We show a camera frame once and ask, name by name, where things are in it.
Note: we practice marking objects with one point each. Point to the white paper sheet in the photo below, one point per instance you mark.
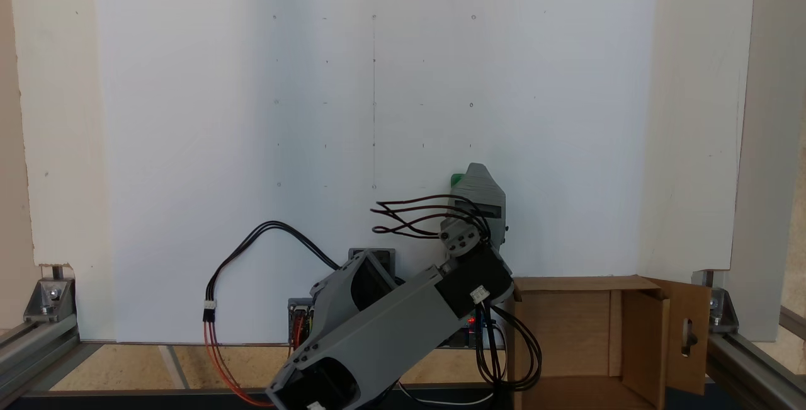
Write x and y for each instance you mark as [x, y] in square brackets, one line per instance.
[189, 114]

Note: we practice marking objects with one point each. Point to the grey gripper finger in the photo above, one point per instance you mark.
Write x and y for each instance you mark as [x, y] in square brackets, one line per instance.
[482, 186]

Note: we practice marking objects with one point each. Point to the metal corner bracket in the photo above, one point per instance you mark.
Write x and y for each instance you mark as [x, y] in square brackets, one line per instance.
[49, 296]
[721, 309]

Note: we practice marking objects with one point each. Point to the brown cardboard box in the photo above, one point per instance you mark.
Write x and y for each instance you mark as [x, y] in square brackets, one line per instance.
[567, 334]

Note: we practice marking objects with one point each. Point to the green die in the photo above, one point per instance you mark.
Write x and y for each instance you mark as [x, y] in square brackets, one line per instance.
[457, 180]

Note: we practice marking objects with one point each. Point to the aluminium frame rail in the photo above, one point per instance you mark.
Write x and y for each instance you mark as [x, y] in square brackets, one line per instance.
[749, 366]
[34, 350]

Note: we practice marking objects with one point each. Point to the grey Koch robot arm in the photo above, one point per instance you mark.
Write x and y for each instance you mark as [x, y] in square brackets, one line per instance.
[378, 328]

